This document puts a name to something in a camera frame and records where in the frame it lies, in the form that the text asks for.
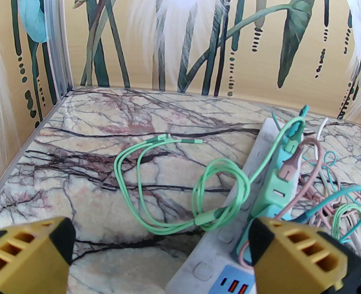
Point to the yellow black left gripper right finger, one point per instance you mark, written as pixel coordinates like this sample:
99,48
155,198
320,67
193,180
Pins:
296,265

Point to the aluminium frame post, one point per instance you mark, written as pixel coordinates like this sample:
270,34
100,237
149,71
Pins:
58,41

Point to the white power strip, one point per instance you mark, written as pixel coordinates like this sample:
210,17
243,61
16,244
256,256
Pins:
205,256

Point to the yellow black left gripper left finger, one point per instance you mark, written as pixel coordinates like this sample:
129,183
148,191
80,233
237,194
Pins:
21,262

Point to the mint green USB charger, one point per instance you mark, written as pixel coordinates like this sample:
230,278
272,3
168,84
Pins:
275,194

